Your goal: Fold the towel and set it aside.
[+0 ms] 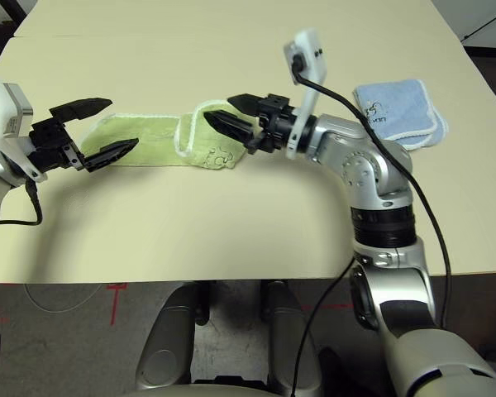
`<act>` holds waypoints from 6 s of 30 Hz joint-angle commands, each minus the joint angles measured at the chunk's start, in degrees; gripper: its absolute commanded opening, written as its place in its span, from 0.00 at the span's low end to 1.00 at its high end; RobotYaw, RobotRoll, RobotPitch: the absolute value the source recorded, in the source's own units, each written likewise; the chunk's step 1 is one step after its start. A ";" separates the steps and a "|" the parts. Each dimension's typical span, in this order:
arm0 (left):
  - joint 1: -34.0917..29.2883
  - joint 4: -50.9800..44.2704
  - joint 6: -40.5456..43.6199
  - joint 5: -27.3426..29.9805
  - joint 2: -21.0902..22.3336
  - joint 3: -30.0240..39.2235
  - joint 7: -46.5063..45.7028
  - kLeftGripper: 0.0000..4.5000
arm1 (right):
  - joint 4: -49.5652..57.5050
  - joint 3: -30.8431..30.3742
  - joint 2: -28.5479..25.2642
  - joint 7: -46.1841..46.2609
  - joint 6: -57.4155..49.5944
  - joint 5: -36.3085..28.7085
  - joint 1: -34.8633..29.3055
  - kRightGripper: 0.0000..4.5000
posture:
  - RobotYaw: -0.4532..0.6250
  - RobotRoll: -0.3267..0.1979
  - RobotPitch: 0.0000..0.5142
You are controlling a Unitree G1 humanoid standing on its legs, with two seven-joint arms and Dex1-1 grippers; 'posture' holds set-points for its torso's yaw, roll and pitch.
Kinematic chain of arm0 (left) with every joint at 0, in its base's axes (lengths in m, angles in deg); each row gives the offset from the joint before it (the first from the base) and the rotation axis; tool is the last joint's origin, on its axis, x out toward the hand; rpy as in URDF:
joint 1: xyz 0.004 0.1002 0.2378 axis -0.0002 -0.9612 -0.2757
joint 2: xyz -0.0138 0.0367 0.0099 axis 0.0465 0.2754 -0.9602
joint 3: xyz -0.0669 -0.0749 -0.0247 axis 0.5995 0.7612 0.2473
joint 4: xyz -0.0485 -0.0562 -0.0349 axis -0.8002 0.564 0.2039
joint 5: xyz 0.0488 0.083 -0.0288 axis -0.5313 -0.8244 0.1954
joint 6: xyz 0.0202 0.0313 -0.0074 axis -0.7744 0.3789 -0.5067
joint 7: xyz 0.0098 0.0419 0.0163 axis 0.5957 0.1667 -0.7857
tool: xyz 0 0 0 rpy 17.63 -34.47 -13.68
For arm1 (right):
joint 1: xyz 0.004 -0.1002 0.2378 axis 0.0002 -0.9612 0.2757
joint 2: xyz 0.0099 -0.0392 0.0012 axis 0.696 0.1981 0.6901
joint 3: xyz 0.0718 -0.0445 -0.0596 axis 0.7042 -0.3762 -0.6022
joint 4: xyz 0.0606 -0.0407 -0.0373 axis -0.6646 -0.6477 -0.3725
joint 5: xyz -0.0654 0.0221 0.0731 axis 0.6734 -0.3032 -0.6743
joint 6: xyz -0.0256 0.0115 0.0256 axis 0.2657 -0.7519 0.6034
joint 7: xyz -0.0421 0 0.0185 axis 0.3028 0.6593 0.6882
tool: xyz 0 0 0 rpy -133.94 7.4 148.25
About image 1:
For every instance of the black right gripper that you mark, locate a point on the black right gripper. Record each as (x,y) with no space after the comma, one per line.
(277,124)

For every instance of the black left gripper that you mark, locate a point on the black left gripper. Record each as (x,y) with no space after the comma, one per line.
(53,144)

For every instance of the green towel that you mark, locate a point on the green towel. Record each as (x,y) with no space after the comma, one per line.
(157,140)

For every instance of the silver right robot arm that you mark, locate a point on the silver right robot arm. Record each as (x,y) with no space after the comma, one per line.
(355,140)

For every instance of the folded blue towel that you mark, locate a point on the folded blue towel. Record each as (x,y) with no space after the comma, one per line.
(401,107)

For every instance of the black diagonal metal bar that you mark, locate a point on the black diagonal metal bar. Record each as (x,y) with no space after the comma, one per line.
(18,10)

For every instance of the grey left robot leg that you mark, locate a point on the grey left robot leg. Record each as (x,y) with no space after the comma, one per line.
(169,331)

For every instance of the grey robot leg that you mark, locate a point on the grey robot leg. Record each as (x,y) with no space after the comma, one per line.
(289,331)
(169,331)

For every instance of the grey right robot leg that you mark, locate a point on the grey right robot leg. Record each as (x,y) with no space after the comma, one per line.
(289,331)

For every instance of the black cabinet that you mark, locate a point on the black cabinet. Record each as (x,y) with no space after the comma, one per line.
(492,78)

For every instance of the beige robot torso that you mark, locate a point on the beige robot torso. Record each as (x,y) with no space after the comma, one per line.
(198,393)

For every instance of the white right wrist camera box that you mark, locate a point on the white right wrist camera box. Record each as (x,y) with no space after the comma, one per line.
(310,45)

